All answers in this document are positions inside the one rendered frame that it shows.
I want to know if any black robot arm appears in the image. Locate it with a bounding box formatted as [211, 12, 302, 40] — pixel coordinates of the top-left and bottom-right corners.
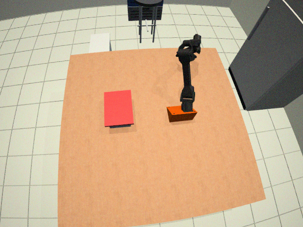
[177, 34, 201, 112]

